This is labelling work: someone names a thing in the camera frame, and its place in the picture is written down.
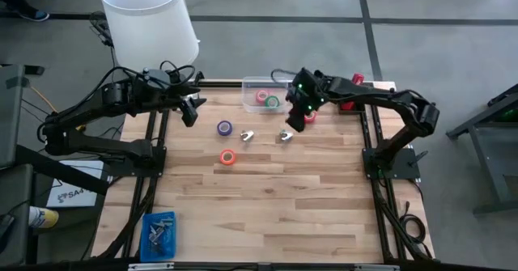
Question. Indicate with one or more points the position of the black frame bar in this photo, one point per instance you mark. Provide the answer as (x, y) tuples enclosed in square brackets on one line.
[(81, 266)]

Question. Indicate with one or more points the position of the dark grey side table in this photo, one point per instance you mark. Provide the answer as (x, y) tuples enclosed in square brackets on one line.
[(12, 121)]

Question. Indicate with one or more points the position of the green tape roll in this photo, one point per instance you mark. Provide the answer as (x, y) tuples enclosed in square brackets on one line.
[(277, 102)]

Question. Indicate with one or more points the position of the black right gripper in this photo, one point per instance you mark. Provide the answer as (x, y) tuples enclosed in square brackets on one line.
[(307, 89)]

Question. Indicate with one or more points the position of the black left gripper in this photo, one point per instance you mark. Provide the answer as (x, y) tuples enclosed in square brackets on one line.
[(160, 91)]

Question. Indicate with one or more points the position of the blue plastic basket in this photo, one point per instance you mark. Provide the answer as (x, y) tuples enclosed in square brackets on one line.
[(172, 238)]

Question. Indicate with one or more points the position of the pink tape roll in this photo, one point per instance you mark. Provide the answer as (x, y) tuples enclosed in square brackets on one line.
[(262, 101)]

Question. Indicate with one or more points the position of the silver staple remover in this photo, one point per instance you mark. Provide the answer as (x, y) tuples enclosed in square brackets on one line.
[(285, 136), (245, 135)]

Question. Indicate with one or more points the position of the yellow spray can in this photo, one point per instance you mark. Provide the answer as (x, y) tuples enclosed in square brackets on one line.
[(46, 218)]

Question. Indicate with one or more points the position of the person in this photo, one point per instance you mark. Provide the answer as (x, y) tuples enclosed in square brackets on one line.
[(36, 16)]

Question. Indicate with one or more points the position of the purple tape roll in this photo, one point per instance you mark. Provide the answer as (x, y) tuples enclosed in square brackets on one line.
[(219, 128)]

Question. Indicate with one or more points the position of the white paper sign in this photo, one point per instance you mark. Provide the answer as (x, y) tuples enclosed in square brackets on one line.
[(77, 194)]

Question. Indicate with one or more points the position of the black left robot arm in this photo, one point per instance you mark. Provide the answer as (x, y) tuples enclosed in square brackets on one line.
[(101, 143)]

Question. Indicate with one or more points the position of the red tape roll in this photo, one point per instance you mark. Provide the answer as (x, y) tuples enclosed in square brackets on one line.
[(311, 120)]

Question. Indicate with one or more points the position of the black frame rail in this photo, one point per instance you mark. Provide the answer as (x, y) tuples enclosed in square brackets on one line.
[(366, 129), (164, 129), (222, 84)]

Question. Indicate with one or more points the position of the white shade silver table lamp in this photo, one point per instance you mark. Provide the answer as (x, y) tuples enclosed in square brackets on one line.
[(149, 32)]

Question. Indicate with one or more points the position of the grey metal table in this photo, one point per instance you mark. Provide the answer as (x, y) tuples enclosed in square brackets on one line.
[(485, 119)]

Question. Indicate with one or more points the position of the black diagonal frame beam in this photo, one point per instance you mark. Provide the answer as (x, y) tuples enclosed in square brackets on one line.
[(60, 170)]

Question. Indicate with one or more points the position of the orange tape roll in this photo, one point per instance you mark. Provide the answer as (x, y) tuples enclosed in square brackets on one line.
[(222, 157)]

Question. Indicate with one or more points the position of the clear plastic bin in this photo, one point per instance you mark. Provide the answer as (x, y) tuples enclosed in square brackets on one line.
[(251, 87)]

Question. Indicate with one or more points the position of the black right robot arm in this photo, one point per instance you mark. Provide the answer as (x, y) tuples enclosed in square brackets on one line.
[(384, 97)]

